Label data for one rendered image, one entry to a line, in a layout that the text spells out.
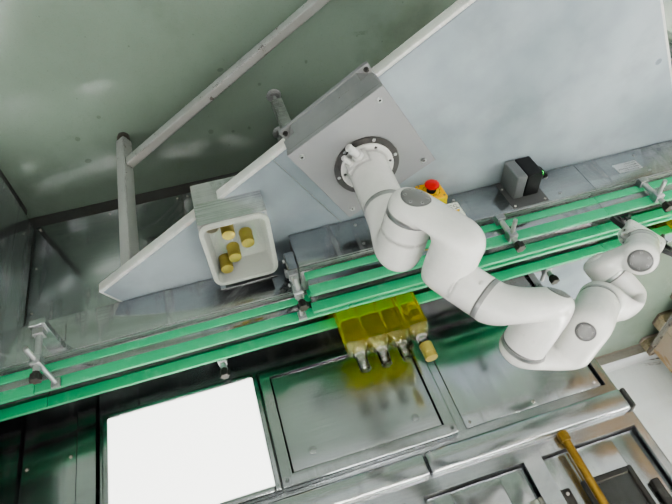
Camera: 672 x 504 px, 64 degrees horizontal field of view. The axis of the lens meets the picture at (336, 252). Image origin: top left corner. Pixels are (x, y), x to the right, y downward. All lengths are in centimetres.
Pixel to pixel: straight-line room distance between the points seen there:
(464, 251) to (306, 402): 74
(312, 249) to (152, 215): 86
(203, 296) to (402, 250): 70
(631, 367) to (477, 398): 400
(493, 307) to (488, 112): 66
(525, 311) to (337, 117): 56
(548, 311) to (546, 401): 66
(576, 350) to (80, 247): 167
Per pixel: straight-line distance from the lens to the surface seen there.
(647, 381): 550
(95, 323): 160
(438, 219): 98
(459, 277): 100
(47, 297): 204
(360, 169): 120
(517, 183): 161
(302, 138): 123
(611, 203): 175
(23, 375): 162
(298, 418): 151
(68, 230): 224
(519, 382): 164
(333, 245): 147
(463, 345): 167
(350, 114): 119
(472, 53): 138
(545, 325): 103
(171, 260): 152
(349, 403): 152
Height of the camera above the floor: 181
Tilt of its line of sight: 41 degrees down
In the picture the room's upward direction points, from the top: 158 degrees clockwise
